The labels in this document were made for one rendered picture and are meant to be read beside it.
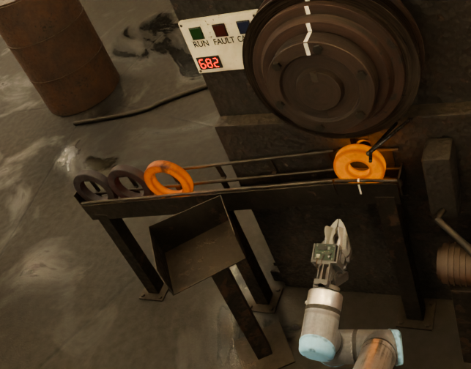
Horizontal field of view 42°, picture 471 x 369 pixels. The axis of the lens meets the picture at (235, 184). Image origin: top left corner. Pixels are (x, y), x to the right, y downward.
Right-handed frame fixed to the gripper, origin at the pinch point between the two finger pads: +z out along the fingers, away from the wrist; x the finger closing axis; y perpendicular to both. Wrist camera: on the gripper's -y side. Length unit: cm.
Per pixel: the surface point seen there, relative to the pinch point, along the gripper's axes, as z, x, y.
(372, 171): 21.8, -4.4, -9.5
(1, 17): 157, 260, -44
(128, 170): 23, 86, -8
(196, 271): -12, 49, -12
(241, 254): -5.5, 35.0, -13.0
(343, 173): 21.6, 4.8, -9.7
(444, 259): 0.6, -24.4, -24.0
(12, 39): 152, 263, -60
